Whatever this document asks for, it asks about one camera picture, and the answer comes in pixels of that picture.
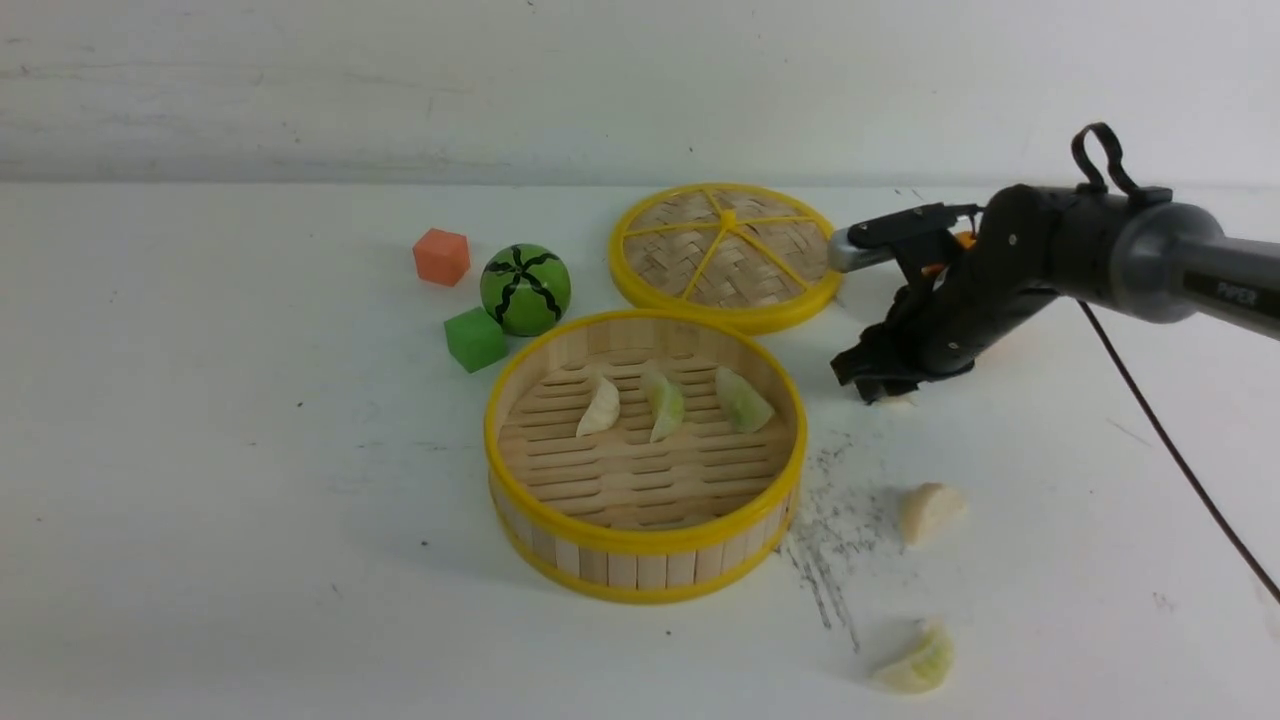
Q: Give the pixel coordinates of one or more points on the green toy watermelon ball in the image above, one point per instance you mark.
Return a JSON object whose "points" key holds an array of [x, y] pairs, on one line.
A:
{"points": [[526, 288]]}

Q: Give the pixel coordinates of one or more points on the pale yellow-green dumpling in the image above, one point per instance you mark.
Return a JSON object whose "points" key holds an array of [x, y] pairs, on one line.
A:
{"points": [[666, 403]]}

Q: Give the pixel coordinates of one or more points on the white dumpling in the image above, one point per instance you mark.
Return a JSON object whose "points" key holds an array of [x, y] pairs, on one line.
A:
{"points": [[897, 401], [603, 410]]}

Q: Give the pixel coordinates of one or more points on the bamboo steamer tray yellow rims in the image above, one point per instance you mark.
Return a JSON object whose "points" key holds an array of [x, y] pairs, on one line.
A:
{"points": [[614, 516]]}

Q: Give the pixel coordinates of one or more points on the green-tinted dumpling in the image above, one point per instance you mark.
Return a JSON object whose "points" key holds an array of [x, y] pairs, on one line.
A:
{"points": [[924, 667]]}

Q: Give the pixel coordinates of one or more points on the orange cube block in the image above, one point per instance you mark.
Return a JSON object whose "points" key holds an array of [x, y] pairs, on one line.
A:
{"points": [[442, 257]]}

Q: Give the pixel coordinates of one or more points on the cream dumpling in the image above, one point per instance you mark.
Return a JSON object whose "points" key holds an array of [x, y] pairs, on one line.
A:
{"points": [[926, 509]]}

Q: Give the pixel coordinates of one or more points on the green cube block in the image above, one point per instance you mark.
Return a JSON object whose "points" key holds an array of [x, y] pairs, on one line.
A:
{"points": [[475, 340]]}

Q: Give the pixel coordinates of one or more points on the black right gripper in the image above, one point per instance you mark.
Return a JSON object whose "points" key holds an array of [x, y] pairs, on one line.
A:
{"points": [[937, 330]]}

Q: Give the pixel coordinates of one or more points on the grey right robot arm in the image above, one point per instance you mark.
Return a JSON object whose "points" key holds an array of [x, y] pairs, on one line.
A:
{"points": [[1145, 255]]}

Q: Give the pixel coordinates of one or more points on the pale green dumpling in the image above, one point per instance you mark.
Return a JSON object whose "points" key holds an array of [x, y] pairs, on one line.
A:
{"points": [[743, 407]]}

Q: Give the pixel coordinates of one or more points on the bamboo steamer lid yellow rim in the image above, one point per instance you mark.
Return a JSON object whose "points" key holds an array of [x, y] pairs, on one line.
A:
{"points": [[739, 255]]}

